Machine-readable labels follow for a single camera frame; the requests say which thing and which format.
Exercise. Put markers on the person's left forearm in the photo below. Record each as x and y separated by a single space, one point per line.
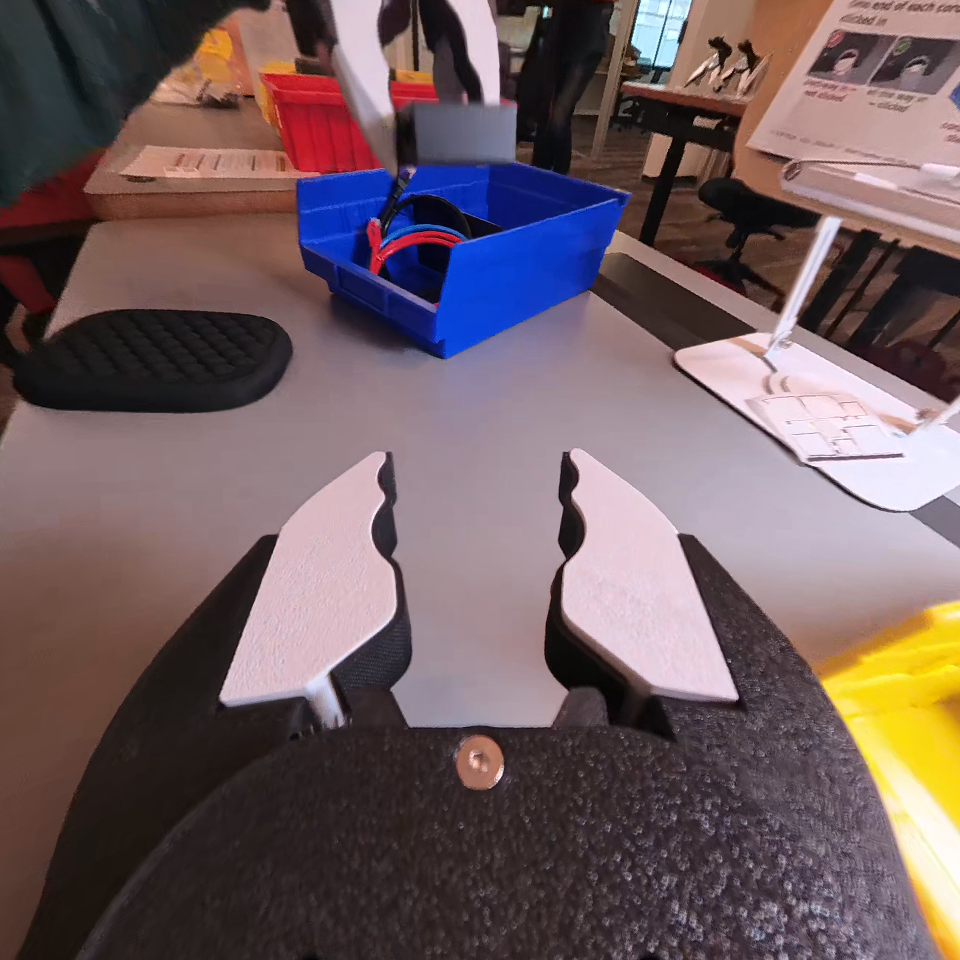
67 67

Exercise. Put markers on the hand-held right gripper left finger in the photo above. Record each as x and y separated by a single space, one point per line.
322 585

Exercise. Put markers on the white document stand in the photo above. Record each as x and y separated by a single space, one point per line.
847 457

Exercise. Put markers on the wooden background table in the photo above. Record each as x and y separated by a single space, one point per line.
682 101

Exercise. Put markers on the black office chair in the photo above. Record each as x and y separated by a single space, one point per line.
757 214

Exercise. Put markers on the small printed card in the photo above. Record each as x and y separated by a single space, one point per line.
825 424

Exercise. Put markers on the white paper sheet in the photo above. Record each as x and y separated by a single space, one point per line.
210 161

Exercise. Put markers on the red cloth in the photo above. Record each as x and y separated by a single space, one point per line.
45 225

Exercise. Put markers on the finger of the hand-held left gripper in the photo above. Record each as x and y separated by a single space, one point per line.
476 45
364 60

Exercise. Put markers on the flat wooden board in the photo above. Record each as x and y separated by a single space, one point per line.
187 199

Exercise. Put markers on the printed instruction sheet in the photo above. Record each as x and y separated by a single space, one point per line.
847 75

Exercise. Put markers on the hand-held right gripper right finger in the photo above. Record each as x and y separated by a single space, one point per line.
637 600

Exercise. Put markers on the blue plastic bin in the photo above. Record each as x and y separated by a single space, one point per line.
525 255

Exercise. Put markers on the red plastic bin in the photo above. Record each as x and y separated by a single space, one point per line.
322 124

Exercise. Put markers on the yellow plastic bin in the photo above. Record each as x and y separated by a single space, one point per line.
900 735

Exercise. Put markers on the black textured wrist rest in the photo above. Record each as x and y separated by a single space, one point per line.
154 360

